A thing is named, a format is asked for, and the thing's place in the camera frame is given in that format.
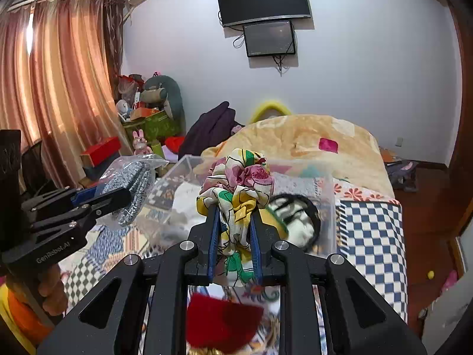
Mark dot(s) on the pile of clothes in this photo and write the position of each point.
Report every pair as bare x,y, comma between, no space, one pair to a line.
402,172

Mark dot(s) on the patchwork printed bed sheet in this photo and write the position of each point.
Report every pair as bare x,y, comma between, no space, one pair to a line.
103,244

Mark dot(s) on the brown patterned curtain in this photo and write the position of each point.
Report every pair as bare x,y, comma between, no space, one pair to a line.
113,33

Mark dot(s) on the dark purple jacket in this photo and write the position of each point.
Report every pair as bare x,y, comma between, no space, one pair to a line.
210,125

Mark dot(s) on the black chair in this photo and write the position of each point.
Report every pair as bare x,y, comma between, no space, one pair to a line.
35,170

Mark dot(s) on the black wall television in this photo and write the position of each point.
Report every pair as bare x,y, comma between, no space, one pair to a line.
262,0

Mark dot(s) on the green cardboard box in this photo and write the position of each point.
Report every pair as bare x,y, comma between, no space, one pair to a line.
159,125

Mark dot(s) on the person's left hand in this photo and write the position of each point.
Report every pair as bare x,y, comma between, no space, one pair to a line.
55,288

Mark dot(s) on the blue white checkered sheet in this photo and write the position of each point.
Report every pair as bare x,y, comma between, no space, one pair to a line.
369,236

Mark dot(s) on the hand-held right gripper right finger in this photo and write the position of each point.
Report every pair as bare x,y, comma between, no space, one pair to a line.
257,251

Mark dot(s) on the grey plush pillow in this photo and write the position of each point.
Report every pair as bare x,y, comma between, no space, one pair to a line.
173,96

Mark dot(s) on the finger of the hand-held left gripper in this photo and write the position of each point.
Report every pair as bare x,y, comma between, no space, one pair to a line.
83,196
111,200

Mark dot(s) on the black and white headband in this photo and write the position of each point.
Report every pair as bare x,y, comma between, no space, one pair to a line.
295,225

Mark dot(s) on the orange pink curtain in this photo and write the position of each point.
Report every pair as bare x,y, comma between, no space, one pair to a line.
55,81

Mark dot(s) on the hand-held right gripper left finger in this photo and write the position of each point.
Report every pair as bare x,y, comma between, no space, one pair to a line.
211,247

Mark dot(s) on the beige plush blanket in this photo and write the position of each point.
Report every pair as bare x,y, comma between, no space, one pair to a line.
295,137

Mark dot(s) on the clear plastic storage box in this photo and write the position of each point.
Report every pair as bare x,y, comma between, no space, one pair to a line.
327,210

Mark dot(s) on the plastic bag with grey knit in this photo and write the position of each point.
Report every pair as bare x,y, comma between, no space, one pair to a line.
136,177

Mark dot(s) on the pink bunny toy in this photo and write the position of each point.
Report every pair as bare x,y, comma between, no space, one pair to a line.
140,142

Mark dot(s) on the small black wall monitor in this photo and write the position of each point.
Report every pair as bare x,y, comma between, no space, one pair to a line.
269,39

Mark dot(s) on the red cloth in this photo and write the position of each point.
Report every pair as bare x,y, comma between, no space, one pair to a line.
173,143

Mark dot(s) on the red fuzzy soft piece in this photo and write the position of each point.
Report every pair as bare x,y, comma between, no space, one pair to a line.
221,321

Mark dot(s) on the red long box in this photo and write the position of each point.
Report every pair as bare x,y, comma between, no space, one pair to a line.
101,149

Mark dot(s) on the floral fabric scrunchie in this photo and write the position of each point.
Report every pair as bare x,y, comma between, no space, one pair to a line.
240,181

